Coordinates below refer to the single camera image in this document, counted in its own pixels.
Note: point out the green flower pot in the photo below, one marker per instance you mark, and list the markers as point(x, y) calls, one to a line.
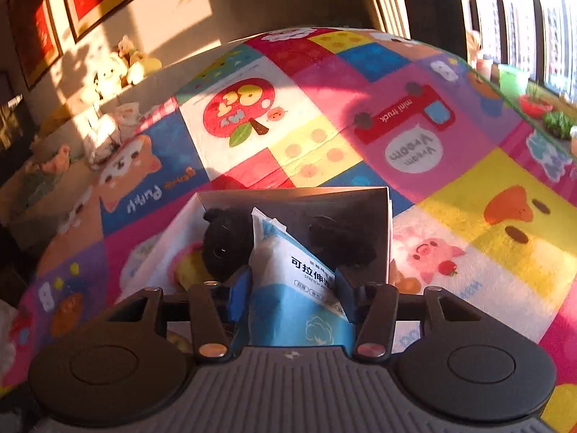
point(513, 80)

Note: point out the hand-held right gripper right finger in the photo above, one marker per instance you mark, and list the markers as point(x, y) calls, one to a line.
point(345, 293)

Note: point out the blue white wipes packet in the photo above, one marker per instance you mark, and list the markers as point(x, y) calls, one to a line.
point(297, 279)

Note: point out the white plush toy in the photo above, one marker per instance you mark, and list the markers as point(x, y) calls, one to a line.
point(110, 76)

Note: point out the pile of pale clothes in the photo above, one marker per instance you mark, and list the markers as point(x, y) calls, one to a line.
point(108, 135)

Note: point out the pink yellow cake toy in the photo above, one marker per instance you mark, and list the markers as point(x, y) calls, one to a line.
point(191, 266)

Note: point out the pale striped curtain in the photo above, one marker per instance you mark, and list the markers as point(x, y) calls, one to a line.
point(381, 0)

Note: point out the red picture dark frame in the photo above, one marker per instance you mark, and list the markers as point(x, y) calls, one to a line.
point(36, 31)

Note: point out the small tan bear plush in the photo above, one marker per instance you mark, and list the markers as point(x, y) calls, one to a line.
point(127, 47)

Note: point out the small green potted plant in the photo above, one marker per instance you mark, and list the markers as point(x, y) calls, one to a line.
point(559, 124)

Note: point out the dark curtain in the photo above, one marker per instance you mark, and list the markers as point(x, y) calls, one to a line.
point(432, 9)

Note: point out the small pink flower pot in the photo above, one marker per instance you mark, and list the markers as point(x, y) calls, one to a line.
point(484, 66)

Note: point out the colourful cartoon play mat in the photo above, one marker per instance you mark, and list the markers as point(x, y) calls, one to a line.
point(405, 112)

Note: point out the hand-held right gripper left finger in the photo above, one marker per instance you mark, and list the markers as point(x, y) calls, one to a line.
point(239, 293)

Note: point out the dark window frame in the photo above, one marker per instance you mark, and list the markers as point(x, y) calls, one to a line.
point(538, 18)

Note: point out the black cat plush toy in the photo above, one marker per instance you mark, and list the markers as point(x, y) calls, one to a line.
point(225, 243)

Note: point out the red potted plant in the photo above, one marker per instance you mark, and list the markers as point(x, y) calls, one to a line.
point(535, 104)

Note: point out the pale pink cardboard box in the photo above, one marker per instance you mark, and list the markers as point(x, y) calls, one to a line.
point(293, 200)

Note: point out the dark cabinet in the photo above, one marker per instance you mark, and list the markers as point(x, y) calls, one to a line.
point(11, 153)

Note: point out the yellow plush toy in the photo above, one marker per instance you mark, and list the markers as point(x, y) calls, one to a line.
point(144, 67)

